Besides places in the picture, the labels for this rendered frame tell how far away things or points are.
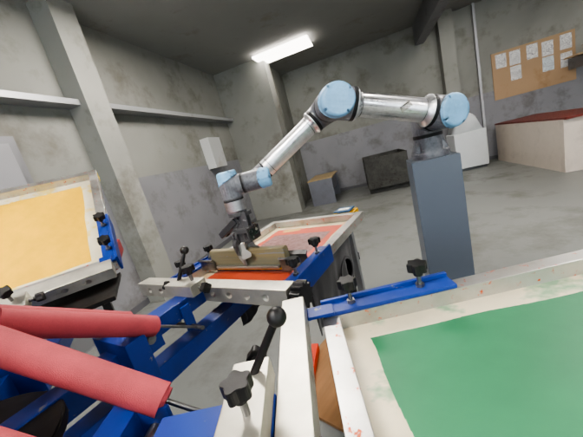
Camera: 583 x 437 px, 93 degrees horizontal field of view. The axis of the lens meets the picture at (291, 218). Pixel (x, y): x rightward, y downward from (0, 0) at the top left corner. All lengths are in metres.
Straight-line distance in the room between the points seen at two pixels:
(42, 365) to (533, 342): 0.77
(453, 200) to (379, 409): 0.96
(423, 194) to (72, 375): 1.20
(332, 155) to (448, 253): 7.01
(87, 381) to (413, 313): 0.61
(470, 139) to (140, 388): 7.48
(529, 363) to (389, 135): 7.71
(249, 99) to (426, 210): 5.99
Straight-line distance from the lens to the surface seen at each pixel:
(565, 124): 6.13
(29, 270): 1.46
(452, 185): 1.31
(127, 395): 0.54
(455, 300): 0.73
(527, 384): 0.58
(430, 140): 1.30
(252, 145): 6.87
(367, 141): 8.13
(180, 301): 0.89
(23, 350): 0.59
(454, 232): 1.36
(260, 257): 1.05
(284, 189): 6.73
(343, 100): 1.02
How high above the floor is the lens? 1.36
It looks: 12 degrees down
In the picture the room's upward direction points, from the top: 15 degrees counter-clockwise
